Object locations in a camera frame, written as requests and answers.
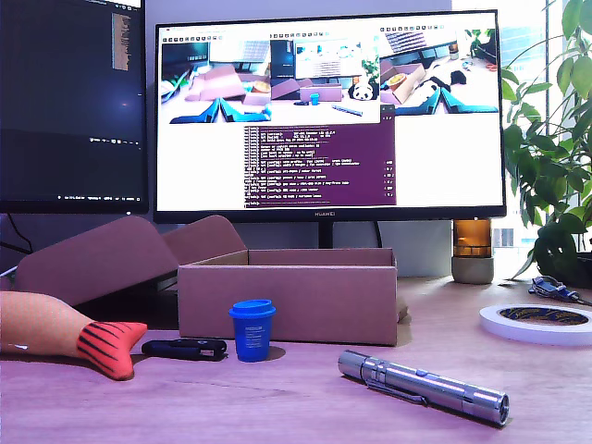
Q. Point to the white tape roll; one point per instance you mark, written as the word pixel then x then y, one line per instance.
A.
pixel 532 332

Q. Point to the open cardboard box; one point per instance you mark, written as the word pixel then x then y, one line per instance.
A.
pixel 300 300

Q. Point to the small blue lidded cup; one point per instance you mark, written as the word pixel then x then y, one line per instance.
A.
pixel 252 333

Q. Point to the Huawei computer monitor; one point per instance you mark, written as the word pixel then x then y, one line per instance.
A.
pixel 444 162

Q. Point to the black USB stick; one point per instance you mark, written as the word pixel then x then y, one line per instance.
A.
pixel 180 349

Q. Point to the amber glass lamp, grey base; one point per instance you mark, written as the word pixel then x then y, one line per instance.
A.
pixel 472 270

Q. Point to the silver pen flashlight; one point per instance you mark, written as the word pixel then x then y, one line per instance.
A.
pixel 416 381

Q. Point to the green leafy houseplant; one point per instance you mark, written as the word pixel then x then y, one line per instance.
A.
pixel 546 185

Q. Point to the dark computer monitor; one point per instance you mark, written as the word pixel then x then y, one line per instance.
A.
pixel 69 92

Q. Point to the blue key bunch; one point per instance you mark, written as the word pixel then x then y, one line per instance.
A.
pixel 550 287

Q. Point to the orange fish plush toy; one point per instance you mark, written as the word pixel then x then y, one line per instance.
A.
pixel 41 324

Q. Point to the black plant pot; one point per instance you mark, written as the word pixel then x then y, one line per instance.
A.
pixel 585 270

